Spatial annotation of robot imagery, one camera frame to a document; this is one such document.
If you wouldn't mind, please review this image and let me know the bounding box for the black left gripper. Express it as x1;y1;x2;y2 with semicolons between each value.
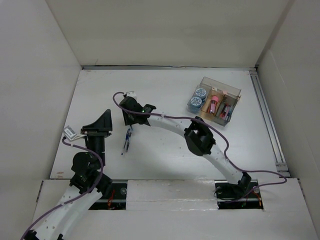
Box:
81;109;113;167

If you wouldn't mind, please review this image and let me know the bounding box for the blue round tape tin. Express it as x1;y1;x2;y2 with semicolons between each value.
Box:
187;96;203;111
194;87;207;100

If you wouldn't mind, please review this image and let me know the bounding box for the pink capped pen refill tube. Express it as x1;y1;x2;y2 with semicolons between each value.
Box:
208;95;219;115

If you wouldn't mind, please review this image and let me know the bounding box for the red ink refill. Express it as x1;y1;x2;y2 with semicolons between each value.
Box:
216;102;226;118

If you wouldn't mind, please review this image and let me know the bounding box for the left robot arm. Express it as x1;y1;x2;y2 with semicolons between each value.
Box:
21;109;113;240

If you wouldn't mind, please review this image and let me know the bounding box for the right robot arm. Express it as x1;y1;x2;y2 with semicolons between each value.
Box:
117;94;252;199

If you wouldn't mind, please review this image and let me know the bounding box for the clear plastic organizer box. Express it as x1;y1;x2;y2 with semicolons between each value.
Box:
187;77;241;127

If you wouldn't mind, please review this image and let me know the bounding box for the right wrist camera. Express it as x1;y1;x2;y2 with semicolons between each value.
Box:
123;91;137;100

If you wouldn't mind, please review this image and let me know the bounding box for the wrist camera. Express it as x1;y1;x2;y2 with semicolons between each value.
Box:
63;125;84;142
123;91;137;100

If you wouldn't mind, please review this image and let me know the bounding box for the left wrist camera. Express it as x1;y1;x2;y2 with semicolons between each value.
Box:
63;125;84;142

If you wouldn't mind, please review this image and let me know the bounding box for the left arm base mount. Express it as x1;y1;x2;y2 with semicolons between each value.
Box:
89;179;128;211

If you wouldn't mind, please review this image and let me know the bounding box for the metal rail at back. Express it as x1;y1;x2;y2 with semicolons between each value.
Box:
82;65;257;71

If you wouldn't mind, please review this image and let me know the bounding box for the metal rail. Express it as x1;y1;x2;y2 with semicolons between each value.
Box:
82;65;257;71
249;70;291;178

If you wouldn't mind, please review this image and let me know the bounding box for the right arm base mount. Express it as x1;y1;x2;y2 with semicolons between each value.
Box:
213;181;264;210

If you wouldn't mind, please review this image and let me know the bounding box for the metal rail at right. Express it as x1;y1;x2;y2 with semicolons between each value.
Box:
249;70;291;178

